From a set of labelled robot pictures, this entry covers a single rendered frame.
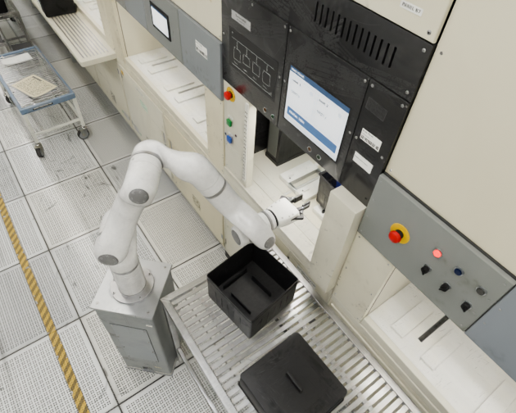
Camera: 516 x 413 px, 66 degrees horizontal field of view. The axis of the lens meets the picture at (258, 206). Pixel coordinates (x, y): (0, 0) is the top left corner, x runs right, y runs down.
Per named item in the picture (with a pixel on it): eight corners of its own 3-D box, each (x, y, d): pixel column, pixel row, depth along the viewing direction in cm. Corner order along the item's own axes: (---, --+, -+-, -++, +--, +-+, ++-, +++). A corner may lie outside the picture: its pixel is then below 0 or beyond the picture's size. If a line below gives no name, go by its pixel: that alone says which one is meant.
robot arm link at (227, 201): (241, 188, 121) (283, 239, 142) (215, 171, 133) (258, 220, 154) (221, 210, 120) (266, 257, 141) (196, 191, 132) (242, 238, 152)
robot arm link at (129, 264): (106, 274, 159) (89, 240, 141) (115, 237, 171) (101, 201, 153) (136, 274, 159) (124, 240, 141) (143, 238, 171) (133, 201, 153)
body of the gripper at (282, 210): (260, 216, 156) (282, 205, 161) (276, 234, 151) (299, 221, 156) (261, 204, 150) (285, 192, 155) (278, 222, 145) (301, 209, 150)
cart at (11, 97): (4, 102, 377) (-21, 55, 340) (58, 85, 399) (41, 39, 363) (39, 161, 330) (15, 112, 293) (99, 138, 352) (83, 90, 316)
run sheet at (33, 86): (9, 86, 318) (8, 84, 316) (34, 73, 331) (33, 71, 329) (34, 99, 308) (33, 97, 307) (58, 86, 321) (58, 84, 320)
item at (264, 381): (237, 383, 152) (237, 371, 143) (294, 338, 165) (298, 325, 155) (286, 454, 138) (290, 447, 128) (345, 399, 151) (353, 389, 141)
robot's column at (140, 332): (124, 367, 227) (88, 307, 169) (142, 321, 245) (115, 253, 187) (172, 376, 225) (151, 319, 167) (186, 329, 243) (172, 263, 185)
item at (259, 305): (252, 259, 189) (254, 238, 176) (295, 298, 177) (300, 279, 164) (206, 294, 176) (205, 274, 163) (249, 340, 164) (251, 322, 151)
